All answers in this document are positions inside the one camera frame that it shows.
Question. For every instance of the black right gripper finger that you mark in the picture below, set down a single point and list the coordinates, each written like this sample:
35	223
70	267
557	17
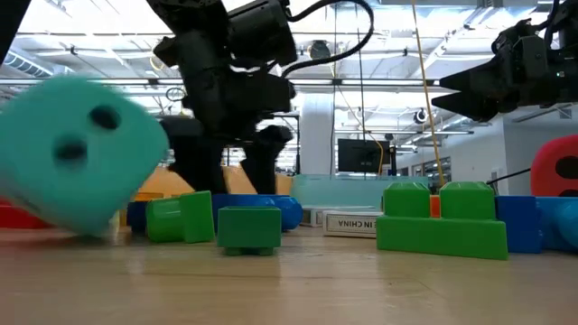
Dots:
478	104
487	77

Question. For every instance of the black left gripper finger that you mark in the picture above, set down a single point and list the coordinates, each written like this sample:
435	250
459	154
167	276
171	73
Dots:
266	153
198	153

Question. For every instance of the blue round-stud toy block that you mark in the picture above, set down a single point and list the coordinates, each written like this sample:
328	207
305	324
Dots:
289	212

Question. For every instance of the green toy block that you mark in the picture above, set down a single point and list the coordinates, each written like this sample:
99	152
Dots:
180	219

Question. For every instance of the small green square block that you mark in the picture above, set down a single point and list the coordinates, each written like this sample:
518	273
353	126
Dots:
248	228

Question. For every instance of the white blue playing card box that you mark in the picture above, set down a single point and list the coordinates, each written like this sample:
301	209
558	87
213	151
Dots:
311	216

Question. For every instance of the red foam die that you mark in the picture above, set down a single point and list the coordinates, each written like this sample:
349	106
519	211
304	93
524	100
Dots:
546	171

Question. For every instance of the orange toy block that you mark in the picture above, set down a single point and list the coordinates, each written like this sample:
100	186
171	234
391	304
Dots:
434	207

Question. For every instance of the black-patterned playing card box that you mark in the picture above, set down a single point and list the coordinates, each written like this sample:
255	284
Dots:
352	224

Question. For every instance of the teal foam die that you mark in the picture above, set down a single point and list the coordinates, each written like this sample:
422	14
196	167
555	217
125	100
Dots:
77	180

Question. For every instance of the long blue toy block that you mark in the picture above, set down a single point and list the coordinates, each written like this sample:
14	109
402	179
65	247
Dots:
519	225

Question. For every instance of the lime green two-stud block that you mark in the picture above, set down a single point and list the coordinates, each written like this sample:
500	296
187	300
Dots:
442	237

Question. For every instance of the light blue toy block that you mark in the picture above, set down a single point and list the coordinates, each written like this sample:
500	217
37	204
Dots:
560	221

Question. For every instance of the red toy block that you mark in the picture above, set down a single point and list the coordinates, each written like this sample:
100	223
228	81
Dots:
18	219

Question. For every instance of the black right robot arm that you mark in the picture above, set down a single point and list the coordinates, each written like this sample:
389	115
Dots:
569	27

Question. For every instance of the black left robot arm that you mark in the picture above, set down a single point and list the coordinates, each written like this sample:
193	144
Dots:
9	22

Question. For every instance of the orange translucent plastic bin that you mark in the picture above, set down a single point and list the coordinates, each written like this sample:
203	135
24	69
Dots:
232	180

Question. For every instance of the white building column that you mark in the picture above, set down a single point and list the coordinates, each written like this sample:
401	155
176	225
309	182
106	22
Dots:
316	135

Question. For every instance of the teal translucent plastic bin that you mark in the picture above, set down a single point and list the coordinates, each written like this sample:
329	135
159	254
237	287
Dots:
334	192

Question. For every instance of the black background monitor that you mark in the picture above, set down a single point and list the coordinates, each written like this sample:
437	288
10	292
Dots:
361	155

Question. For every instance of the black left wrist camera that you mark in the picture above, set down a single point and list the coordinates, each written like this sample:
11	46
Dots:
262	31

